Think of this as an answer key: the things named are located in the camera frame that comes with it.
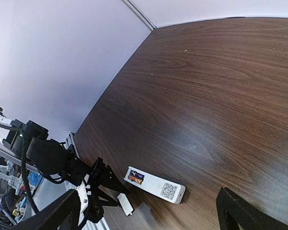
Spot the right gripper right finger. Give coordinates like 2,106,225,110
216,187,288,230

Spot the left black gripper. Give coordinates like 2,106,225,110
88,157,128,220

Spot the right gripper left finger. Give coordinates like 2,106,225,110
12,189,81,230

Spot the white battery cover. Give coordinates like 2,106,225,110
117,193,134,216

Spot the purple AAA battery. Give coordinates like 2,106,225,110
130,170,144,180

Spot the orange AAA battery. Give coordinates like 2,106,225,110
128,175,143,184

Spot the white remote control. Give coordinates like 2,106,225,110
124,166,186,204

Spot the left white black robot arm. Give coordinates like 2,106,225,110
0,107,127,223

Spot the left black camera cable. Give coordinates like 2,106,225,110
20,141,40,214

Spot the front aluminium rail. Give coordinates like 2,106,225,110
64,132,110,230

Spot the left aluminium frame post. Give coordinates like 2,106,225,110
121,0,156,32

